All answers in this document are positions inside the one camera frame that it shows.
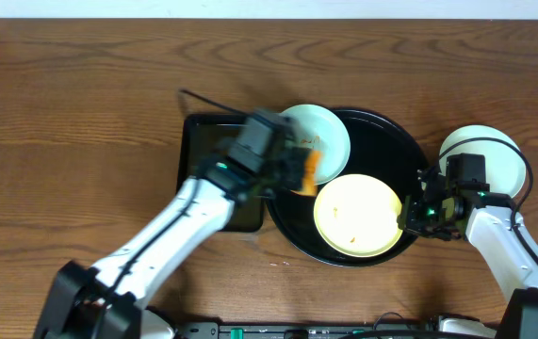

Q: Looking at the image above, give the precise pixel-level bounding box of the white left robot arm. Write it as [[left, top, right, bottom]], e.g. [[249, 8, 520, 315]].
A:
[[34, 139, 320, 338]]

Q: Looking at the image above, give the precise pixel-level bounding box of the round black serving tray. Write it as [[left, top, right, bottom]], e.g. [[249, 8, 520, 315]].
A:
[[266, 107, 429, 267]]

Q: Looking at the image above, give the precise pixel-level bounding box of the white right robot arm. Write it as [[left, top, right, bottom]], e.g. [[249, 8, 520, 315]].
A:
[[398, 178, 538, 338]]

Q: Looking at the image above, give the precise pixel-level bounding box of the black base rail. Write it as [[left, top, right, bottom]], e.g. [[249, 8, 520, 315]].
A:
[[175, 318, 439, 339]]

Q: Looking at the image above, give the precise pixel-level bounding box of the orange sponge with green scourer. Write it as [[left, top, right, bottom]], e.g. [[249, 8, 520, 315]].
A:
[[292, 148, 321, 197]]

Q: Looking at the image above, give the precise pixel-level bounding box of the black rectangular water tray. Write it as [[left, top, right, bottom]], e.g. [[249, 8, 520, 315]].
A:
[[176, 114, 264, 233]]

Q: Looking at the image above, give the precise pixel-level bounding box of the yellow plate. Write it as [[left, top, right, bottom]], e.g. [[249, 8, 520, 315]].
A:
[[313, 174, 402, 258]]

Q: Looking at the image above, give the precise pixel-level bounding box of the light blue plate with sauce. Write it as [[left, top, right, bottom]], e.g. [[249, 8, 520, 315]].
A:
[[281, 104, 351, 185]]

